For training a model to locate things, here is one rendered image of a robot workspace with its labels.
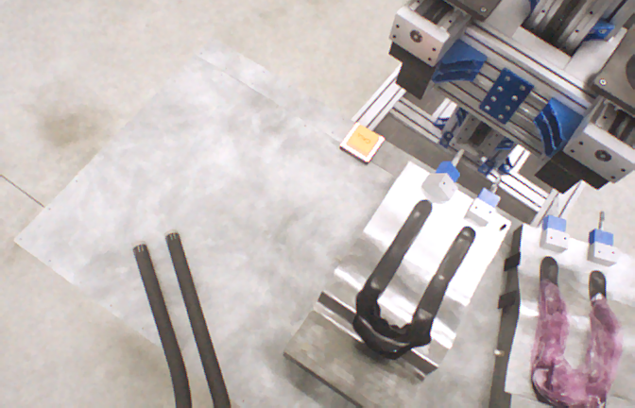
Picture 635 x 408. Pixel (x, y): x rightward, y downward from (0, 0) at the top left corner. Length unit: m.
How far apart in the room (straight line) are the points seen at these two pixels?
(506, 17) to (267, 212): 0.76
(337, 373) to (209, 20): 1.90
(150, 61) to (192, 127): 1.19
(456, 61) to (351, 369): 0.78
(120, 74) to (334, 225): 1.51
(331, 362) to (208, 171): 0.52
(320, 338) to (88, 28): 1.96
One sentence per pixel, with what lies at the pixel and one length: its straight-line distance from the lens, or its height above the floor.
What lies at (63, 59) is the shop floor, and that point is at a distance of 2.60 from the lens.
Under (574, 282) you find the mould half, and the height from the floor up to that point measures 0.86.
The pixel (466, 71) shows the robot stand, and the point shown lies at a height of 0.83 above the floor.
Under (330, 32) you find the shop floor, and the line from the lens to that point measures 2.57.
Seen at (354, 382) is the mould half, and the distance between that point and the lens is 1.08.
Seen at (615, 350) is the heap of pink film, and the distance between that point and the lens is 1.22.
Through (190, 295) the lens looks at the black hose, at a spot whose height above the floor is 0.87.
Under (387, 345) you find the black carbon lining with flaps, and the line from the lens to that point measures 1.09.
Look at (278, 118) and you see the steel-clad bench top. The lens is 1.33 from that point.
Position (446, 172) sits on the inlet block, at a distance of 1.19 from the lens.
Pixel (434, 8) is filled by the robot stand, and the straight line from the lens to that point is 1.41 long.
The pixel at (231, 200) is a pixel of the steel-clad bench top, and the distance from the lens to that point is 1.23.
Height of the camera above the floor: 1.93
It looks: 66 degrees down
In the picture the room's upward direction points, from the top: 11 degrees clockwise
